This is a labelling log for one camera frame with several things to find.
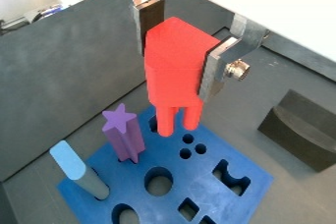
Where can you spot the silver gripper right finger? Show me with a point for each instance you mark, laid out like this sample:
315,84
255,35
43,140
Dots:
224,58

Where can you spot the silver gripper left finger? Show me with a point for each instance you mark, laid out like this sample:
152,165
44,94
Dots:
148,15

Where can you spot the red three prong block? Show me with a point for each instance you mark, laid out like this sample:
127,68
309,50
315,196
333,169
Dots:
175,52

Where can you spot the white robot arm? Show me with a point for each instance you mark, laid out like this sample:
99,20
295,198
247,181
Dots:
223,62

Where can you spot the blue shape sorter board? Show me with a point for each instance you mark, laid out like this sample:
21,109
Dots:
192,179

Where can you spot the black curved holder stand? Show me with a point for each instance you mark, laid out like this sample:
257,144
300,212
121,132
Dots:
303,128

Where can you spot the purple star peg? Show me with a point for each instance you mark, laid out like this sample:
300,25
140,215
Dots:
123,132

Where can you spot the light blue rounded peg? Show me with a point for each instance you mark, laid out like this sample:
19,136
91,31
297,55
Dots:
77,171

